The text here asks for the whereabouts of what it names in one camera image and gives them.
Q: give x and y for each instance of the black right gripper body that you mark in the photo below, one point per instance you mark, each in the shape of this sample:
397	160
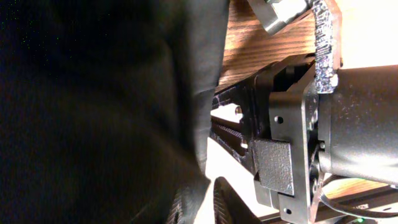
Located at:
276	136

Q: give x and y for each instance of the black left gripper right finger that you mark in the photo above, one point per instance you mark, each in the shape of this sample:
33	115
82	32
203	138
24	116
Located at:
228	206

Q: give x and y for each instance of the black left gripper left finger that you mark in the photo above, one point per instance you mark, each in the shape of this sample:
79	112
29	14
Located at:
176	215

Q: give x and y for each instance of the black t-shirt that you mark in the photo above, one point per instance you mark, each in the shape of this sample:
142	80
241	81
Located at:
105	108

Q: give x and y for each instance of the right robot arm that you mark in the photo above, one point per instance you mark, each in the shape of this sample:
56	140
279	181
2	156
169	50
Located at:
357	133

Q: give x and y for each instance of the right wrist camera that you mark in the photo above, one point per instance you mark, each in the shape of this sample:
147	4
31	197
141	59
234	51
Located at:
276	15

